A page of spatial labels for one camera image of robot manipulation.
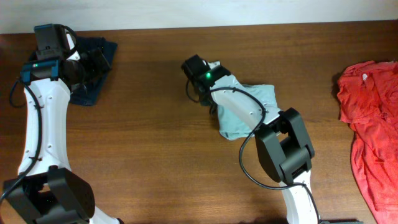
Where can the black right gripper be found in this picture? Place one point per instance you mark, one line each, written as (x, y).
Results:
(206, 101)

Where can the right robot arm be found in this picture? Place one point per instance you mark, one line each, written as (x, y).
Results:
(284, 148)

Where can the light blue t-shirt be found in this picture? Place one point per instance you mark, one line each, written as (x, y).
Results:
(231, 127)

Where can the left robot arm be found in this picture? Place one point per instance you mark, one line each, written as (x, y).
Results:
(45, 189)

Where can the folded dark navy garment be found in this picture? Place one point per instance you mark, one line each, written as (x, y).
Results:
(85, 95)

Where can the red t-shirt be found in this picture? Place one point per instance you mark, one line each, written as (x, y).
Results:
(368, 104)

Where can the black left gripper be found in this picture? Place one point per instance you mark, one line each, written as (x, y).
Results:
(87, 59)

